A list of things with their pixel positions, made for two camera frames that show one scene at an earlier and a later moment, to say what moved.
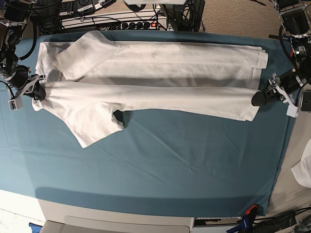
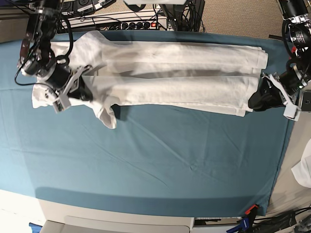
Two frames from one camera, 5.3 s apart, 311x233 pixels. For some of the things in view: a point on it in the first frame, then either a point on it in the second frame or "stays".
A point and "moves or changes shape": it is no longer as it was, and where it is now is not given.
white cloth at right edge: [302, 170] stays
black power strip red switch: [133, 25] stays
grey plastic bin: [94, 221] stays
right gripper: [19, 78] → [57, 74]
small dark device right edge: [306, 104] stays
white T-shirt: [88, 75] moves or changes shape
